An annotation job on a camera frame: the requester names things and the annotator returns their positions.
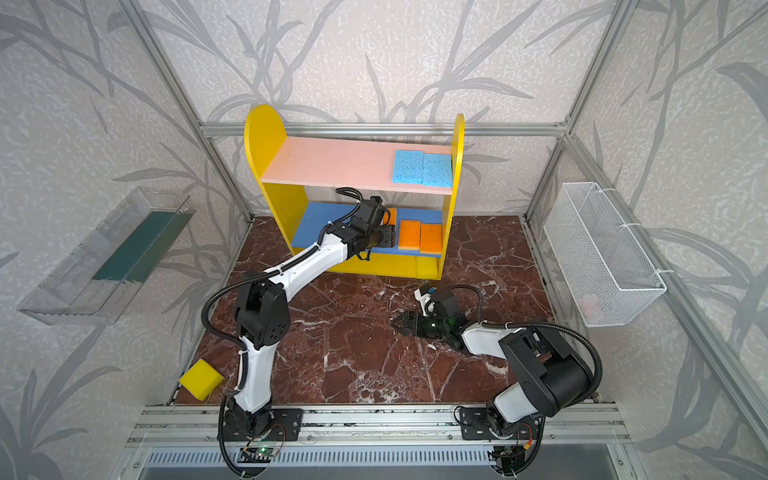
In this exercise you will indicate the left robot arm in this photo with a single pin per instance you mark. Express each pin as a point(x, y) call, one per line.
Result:
point(262, 314)

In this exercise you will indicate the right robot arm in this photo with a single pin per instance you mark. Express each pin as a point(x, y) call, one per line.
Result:
point(554, 367)

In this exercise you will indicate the right controller board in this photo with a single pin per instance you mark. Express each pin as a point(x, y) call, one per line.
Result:
point(508, 462)

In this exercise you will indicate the clear plastic wall bin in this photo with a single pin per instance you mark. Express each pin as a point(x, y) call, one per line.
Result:
point(96, 282)

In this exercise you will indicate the blue sponge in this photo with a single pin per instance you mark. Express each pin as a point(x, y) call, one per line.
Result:
point(437, 170)
point(408, 167)

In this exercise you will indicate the white wire mesh basket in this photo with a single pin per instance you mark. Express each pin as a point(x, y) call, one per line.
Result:
point(609, 275)

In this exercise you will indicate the yellow orange sponge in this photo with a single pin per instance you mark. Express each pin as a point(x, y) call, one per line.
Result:
point(431, 239)

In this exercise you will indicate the left controller board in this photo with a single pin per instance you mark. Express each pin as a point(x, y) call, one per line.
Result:
point(259, 454)

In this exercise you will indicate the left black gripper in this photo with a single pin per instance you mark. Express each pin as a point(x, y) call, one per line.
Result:
point(380, 236)

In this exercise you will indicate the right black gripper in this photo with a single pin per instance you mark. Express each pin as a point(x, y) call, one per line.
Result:
point(417, 322)

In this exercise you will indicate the controller board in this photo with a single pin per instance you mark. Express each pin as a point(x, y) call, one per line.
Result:
point(259, 454)
point(508, 462)

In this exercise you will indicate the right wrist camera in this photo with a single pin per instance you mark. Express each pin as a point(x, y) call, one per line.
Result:
point(423, 295)

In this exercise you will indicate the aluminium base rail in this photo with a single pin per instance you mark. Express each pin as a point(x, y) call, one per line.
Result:
point(587, 436)

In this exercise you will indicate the yellow shelf unit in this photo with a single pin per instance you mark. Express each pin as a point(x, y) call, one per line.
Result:
point(285, 166)

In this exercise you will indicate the orange yellow sponge floor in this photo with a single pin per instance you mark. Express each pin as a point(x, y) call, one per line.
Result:
point(409, 235)

